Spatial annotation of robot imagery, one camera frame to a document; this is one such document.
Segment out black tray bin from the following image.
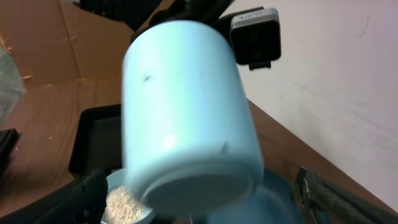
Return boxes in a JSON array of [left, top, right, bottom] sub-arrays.
[[68, 105, 122, 179]]

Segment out dark blue plate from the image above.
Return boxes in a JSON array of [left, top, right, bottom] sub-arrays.
[[190, 169, 302, 224]]

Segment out light blue rice bowl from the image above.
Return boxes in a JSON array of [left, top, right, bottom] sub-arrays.
[[101, 169, 155, 224]]

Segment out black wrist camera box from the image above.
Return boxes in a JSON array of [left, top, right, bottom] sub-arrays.
[[229, 7, 282, 70]]

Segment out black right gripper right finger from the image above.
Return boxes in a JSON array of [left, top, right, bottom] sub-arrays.
[[291, 167, 397, 224]]

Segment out light blue cup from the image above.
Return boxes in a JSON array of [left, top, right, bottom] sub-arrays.
[[121, 21, 264, 217]]

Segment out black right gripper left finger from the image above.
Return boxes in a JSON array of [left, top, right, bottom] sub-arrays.
[[1, 169, 108, 224]]

